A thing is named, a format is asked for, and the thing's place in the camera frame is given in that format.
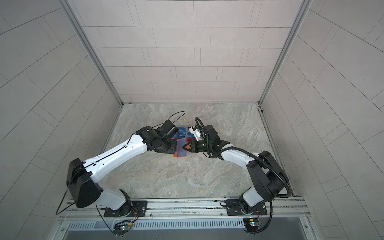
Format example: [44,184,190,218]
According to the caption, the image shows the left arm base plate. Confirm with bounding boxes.
[104,201,148,218]

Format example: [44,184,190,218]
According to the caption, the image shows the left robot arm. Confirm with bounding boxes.
[66,120,178,217]

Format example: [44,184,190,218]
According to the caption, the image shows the right circuit board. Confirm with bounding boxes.
[243,219,262,234]

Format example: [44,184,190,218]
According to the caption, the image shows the right clear card display stand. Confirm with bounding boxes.
[186,127,197,143]

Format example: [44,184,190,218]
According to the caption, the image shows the aluminium mounting rail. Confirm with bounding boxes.
[58,197,311,221]

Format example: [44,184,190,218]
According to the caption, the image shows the left circuit board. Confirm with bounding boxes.
[113,221,133,236]

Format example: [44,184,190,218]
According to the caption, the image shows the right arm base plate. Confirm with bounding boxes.
[220,199,268,216]

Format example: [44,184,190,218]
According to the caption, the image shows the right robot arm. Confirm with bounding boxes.
[183,125,292,214]

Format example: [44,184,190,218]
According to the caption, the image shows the circuit board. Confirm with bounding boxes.
[113,221,133,236]
[243,219,262,234]

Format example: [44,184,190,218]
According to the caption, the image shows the black corrugated cable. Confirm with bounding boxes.
[194,116,293,199]

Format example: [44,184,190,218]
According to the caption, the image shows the orange card holder wallet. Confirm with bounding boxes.
[173,138,188,158]

